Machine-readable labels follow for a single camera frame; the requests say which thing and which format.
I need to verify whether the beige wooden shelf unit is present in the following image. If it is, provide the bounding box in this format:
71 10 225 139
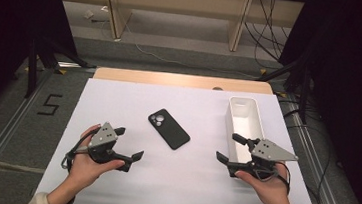
48 0 305 59

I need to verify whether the person's right hand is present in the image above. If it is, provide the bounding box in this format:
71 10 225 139
231 158 298 204

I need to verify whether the white plastic bin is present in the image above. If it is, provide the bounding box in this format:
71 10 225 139
221 95 271 168

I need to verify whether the white table board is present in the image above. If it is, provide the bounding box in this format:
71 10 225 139
34 72 332 204

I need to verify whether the person's left hand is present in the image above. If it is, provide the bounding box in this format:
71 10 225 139
65 121 129 196

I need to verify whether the bundle of black cables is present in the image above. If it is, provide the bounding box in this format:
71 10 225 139
240 0 294 71

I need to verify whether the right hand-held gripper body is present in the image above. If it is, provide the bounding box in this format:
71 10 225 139
238 136 301 185

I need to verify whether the black smartphone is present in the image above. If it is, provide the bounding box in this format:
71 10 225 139
145 107 194 152

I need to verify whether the black metal stand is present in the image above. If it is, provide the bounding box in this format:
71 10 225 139
252 52 316 126
23 35 100 106

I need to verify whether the black floor cable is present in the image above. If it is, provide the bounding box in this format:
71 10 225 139
306 141 335 204

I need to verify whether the aluminium floor rail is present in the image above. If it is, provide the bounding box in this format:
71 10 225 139
278 101 362 204
0 64 57 204

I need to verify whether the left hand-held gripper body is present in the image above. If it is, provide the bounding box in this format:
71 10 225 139
86 119 125 166

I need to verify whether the black curtain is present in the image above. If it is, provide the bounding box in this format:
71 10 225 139
264 0 362 204
0 0 83 134

